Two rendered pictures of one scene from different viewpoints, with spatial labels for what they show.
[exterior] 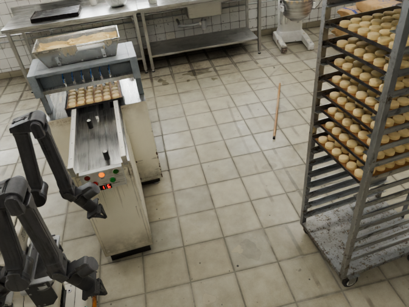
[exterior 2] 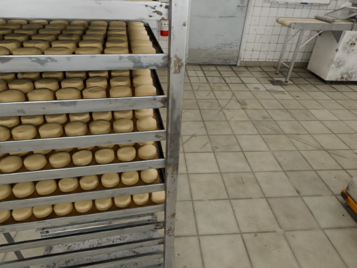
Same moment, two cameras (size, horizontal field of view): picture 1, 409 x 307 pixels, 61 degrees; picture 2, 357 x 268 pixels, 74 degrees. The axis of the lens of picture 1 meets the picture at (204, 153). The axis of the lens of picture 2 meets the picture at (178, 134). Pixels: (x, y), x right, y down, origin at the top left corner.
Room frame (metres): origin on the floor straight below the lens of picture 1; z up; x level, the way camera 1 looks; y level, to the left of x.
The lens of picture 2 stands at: (2.08, -0.61, 1.47)
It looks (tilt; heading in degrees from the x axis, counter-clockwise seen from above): 34 degrees down; 181
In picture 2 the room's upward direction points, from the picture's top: 3 degrees clockwise
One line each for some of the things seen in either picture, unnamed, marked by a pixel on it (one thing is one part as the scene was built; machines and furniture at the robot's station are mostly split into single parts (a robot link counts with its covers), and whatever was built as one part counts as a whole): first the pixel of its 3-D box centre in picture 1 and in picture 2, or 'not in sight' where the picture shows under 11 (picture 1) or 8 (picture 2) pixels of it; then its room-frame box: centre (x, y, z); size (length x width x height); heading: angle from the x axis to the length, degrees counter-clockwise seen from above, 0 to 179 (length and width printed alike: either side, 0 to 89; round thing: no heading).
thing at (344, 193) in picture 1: (347, 192); not in sight; (1.66, -0.93, 0.33); 0.64 x 0.03 x 0.03; 104
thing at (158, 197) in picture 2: (322, 139); (158, 195); (1.55, -0.66, 0.87); 0.05 x 0.05 x 0.02
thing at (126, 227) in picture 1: (113, 181); not in sight; (1.92, 0.67, 0.45); 0.70 x 0.34 x 0.90; 11
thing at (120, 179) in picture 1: (103, 178); not in sight; (1.57, 0.60, 0.77); 0.24 x 0.04 x 0.14; 101
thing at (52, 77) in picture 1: (89, 80); not in sight; (2.42, 0.77, 1.01); 0.72 x 0.33 x 0.34; 101
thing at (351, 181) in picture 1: (349, 182); not in sight; (1.66, -0.93, 0.42); 0.64 x 0.03 x 0.03; 104
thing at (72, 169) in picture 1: (75, 94); not in sight; (2.50, 0.93, 0.87); 2.01 x 0.03 x 0.07; 11
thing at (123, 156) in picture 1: (113, 86); not in sight; (2.56, 0.65, 0.87); 2.01 x 0.03 x 0.07; 11
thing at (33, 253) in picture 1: (42, 266); not in sight; (1.00, 0.78, 0.77); 0.28 x 0.16 x 0.22; 9
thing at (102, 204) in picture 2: not in sight; (103, 202); (1.59, -0.83, 0.87); 0.05 x 0.05 x 0.02
